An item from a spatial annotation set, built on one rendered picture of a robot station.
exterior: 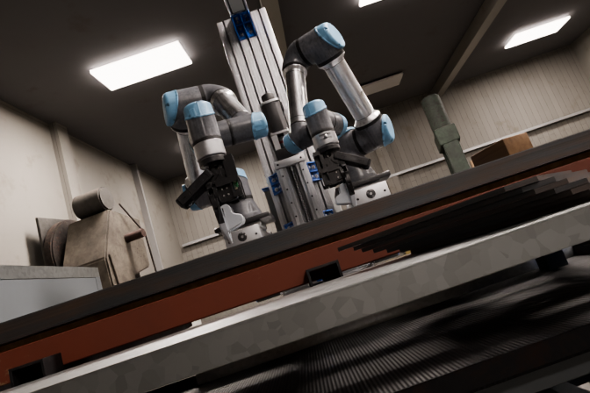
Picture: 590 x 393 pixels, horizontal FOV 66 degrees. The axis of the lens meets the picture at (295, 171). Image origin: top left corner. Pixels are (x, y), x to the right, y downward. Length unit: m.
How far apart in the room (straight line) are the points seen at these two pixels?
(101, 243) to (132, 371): 5.43
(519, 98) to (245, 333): 12.75
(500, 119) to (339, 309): 12.34
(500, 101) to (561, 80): 1.63
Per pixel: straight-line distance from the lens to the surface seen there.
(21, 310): 1.53
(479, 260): 0.44
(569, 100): 13.54
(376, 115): 1.82
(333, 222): 0.74
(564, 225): 0.48
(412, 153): 11.89
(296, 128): 1.56
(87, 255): 5.90
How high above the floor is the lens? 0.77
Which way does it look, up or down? 12 degrees up
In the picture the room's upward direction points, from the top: 19 degrees counter-clockwise
